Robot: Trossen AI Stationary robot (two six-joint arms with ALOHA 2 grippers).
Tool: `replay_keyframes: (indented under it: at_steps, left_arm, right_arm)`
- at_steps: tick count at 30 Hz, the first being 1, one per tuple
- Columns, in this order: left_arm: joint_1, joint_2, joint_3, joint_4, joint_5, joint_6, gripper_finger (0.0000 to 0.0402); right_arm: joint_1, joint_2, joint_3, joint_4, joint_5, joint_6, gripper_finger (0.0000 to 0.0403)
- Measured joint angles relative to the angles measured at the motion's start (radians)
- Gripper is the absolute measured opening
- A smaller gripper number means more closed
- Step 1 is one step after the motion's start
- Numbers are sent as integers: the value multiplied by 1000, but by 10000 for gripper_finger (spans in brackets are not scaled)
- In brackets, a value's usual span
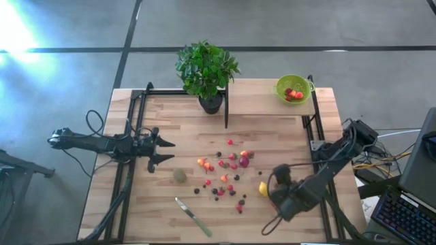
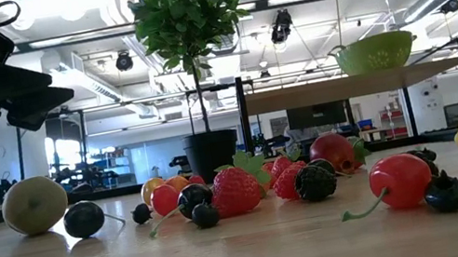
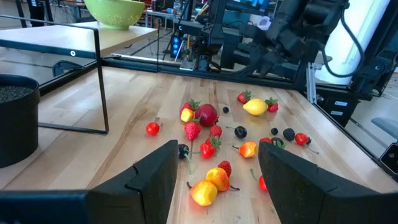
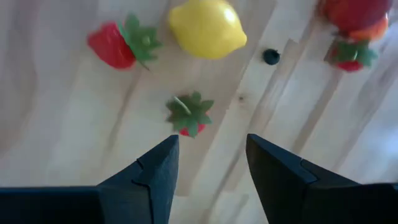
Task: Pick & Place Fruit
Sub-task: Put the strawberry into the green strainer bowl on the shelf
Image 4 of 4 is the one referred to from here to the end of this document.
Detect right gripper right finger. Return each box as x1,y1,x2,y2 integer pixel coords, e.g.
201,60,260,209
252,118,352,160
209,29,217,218
247,133,398,224

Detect red peach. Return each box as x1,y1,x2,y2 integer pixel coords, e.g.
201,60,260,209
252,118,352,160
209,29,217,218
317,0,394,43

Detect large strawberry green leaves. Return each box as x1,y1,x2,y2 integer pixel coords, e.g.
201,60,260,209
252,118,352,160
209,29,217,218
86,12,163,71

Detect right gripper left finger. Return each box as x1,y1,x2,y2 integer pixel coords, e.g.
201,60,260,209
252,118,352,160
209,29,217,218
0,134,180,224

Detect small dark blueberry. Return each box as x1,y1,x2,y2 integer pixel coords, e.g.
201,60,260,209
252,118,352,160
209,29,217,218
262,48,281,66

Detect red strawberry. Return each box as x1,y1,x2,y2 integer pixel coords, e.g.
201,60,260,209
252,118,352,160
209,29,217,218
325,39,379,73
164,90,215,139

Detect yellow plastic lemon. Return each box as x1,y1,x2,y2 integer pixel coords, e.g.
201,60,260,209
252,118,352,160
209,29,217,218
167,0,248,60

